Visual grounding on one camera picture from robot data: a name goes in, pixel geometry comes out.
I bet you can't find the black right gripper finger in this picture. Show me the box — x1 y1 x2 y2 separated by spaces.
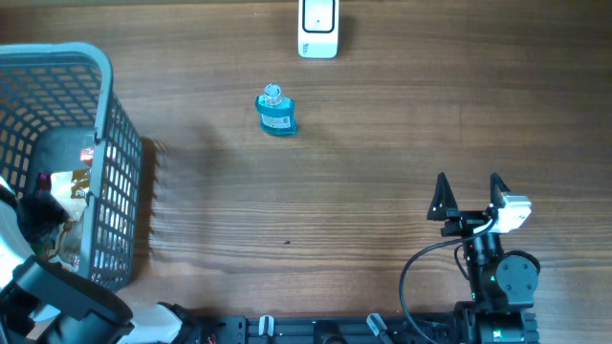
426 172 458 221
490 172 510 207

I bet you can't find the blue mouthwash bottle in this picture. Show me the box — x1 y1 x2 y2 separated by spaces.
255 83 297 137

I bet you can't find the black red snack packet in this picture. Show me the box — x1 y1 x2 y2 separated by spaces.
79 147 95 166

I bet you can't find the brown snack pouch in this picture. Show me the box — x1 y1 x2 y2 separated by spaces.
44 168 91 272

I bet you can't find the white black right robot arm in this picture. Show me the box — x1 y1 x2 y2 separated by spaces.
426 173 540 344

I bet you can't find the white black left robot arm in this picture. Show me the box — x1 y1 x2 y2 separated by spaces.
1 182 201 343

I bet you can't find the white barcode scanner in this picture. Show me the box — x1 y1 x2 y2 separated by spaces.
297 0 339 59

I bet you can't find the grey plastic basket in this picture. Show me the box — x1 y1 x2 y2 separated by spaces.
1 43 142 290

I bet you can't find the black mounting rail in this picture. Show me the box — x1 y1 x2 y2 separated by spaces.
190 312 540 344

